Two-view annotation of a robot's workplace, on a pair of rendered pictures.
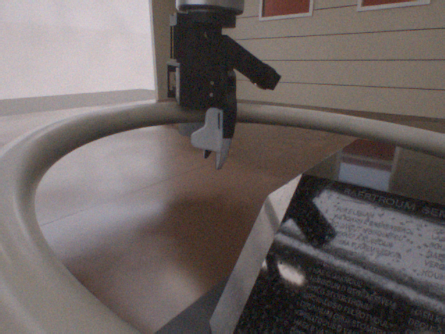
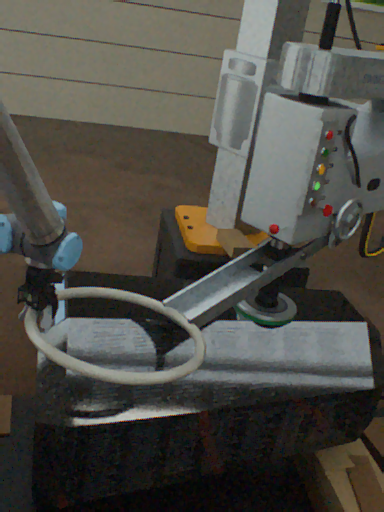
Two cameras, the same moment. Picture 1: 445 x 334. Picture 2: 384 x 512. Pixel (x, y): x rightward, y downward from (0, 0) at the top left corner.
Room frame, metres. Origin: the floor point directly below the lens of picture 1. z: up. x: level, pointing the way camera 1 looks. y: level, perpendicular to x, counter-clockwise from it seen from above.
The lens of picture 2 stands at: (-0.71, 0.98, 1.78)
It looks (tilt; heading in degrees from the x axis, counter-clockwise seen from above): 24 degrees down; 305
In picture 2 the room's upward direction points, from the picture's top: 10 degrees clockwise
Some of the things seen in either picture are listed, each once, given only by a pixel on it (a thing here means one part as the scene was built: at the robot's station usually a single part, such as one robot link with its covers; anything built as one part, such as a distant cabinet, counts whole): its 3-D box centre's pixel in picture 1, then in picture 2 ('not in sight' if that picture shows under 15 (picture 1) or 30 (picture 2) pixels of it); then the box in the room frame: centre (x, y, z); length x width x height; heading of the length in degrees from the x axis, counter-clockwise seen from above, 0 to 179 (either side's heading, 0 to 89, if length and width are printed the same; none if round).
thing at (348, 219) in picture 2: not in sight; (339, 215); (0.03, -0.84, 1.18); 0.15 x 0.10 x 0.15; 83
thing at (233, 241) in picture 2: not in sight; (235, 243); (0.57, -1.12, 0.81); 0.20 x 0.10 x 0.05; 146
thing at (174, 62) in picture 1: (202, 62); (38, 284); (0.45, 0.02, 0.99); 0.09 x 0.08 x 0.12; 113
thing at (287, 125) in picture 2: not in sight; (311, 169); (0.16, -0.81, 1.30); 0.36 x 0.22 x 0.45; 83
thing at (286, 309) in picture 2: not in sight; (265, 303); (0.17, -0.73, 0.83); 0.21 x 0.21 x 0.01
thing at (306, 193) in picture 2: not in sight; (316, 168); (0.06, -0.65, 1.35); 0.08 x 0.03 x 0.28; 83
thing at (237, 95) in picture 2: not in sight; (297, 118); (0.53, -1.35, 1.34); 0.74 x 0.34 x 0.25; 5
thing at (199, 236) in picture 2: not in sight; (232, 230); (0.73, -1.33, 0.76); 0.49 x 0.49 x 0.05; 48
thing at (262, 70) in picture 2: not in sight; (257, 104); (0.73, -1.33, 1.36); 0.35 x 0.35 x 0.41
